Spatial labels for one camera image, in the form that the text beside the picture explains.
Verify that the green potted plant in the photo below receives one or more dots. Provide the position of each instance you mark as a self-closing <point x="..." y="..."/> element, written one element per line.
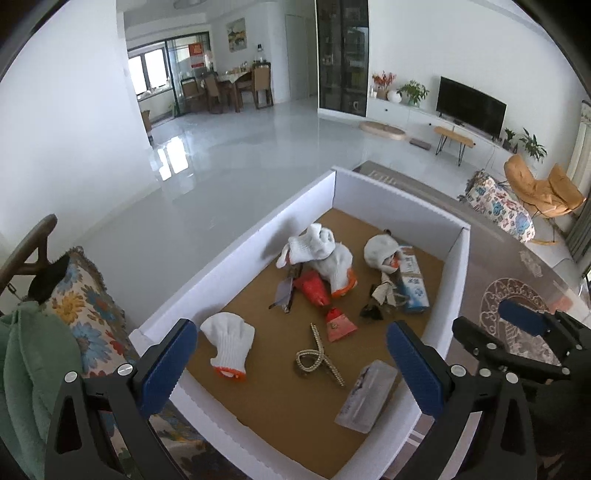
<point x="413" y="91"/>

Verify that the covered standing air conditioner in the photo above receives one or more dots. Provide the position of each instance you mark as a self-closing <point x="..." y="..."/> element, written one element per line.
<point x="582" y="143"/>

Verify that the white cardboard box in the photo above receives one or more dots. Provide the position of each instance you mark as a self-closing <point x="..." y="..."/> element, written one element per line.
<point x="277" y="406"/>

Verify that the red door banner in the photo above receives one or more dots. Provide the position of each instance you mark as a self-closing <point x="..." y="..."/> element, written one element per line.
<point x="197" y="55"/>

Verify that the white knit work glove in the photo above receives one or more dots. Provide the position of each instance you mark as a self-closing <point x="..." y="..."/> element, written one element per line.
<point x="228" y="341"/>
<point x="381" y="251"/>
<point x="339" y="272"/>
<point x="309" y="242"/>

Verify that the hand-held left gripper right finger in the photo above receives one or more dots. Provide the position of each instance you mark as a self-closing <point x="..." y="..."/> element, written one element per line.
<point x="415" y="369"/>

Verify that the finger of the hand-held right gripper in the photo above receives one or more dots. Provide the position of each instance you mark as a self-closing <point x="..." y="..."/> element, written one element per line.
<point x="521" y="316"/>
<point x="475" y="341"/>

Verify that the clear cartoon plastic case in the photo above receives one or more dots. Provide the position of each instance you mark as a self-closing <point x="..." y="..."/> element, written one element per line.
<point x="367" y="397"/>

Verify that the floral chair cushion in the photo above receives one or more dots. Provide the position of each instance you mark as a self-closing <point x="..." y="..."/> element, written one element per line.
<point x="87" y="314"/>

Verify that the round floor cushion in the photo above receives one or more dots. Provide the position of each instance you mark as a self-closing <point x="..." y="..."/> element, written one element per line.
<point x="383" y="131"/>

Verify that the dark wooden chair back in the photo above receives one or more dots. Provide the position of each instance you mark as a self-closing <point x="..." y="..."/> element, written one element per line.
<point x="27" y="249"/>

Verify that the green cloth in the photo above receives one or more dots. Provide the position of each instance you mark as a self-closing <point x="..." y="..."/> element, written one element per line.
<point x="32" y="369"/>

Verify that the small wooden bench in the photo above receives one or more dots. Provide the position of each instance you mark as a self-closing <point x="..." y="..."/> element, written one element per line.
<point x="455" y="137"/>

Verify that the blue and white carton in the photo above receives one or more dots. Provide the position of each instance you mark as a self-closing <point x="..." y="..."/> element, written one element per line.
<point x="413" y="286"/>

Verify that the white round vase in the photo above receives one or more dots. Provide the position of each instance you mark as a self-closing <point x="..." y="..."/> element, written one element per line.
<point x="395" y="96"/>

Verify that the printed blanket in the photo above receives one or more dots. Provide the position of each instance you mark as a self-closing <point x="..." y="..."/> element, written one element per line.
<point x="503" y="210"/>

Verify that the framed wall painting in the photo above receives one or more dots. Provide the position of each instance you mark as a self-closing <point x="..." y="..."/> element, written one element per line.
<point x="236" y="33"/>

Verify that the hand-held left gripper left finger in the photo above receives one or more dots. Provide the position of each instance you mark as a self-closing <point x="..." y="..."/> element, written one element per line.
<point x="168" y="364"/>

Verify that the dark floor pad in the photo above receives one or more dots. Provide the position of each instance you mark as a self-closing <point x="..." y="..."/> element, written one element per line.
<point x="420" y="144"/>

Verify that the blue safety glasses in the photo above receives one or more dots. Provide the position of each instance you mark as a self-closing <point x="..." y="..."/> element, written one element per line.
<point x="286" y="293"/>

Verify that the red flower arrangement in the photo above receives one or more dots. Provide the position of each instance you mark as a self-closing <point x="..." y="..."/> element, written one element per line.
<point x="383" y="81"/>

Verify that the beaded hair claw clip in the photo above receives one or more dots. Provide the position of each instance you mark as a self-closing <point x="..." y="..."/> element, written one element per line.
<point x="318" y="355"/>

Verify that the dining table with chairs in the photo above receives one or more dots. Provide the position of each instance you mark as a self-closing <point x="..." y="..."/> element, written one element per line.
<point x="231" y="87"/>

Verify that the red cone pouch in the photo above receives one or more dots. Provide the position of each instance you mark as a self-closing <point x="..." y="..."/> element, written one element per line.
<point x="314" y="288"/>

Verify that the black television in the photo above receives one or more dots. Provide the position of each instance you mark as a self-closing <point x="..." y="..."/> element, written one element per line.
<point x="471" y="106"/>

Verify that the small potted plant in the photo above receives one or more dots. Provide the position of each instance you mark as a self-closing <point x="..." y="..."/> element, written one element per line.
<point x="508" y="137"/>

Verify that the orange lounge chair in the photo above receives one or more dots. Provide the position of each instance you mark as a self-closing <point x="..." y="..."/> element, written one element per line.
<point x="540" y="189"/>

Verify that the red pouch with gold seal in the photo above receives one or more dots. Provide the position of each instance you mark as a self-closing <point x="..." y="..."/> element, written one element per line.
<point x="339" y="325"/>

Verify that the rhinestone bow hair clip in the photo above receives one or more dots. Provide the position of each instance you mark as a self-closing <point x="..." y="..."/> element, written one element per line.
<point x="381" y="295"/>

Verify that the white television cabinet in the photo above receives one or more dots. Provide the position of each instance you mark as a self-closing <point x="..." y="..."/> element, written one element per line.
<point x="415" y="117"/>

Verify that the dark glass display cabinet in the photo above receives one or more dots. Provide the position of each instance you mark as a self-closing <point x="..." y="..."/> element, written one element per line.
<point x="341" y="55"/>

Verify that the large leafy potted plant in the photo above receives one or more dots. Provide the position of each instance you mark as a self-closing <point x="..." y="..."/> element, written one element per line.
<point x="532" y="145"/>

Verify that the grey curtain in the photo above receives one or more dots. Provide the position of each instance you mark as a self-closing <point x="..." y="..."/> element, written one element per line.
<point x="581" y="235"/>

